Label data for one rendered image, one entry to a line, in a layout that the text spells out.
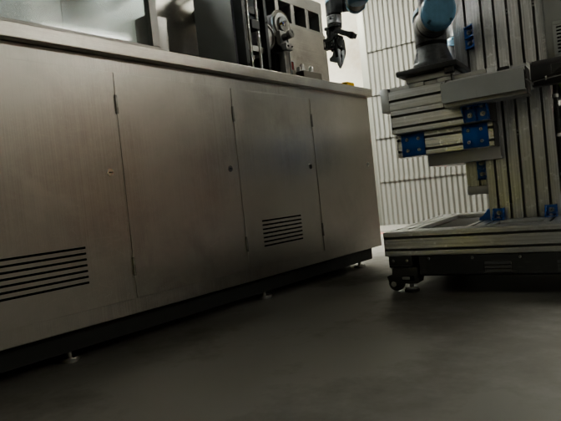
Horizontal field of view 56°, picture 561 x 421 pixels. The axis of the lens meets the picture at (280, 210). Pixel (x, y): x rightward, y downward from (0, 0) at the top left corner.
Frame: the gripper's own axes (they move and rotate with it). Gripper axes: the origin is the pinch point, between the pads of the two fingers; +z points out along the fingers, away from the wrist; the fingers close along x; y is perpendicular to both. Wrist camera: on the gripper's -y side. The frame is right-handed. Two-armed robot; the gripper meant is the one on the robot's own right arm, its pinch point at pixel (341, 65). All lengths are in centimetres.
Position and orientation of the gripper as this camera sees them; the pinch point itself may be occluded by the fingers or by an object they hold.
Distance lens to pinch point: 271.8
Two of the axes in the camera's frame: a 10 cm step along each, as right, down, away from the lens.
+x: -6.2, 0.8, -7.8
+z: 0.8, 10.0, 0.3
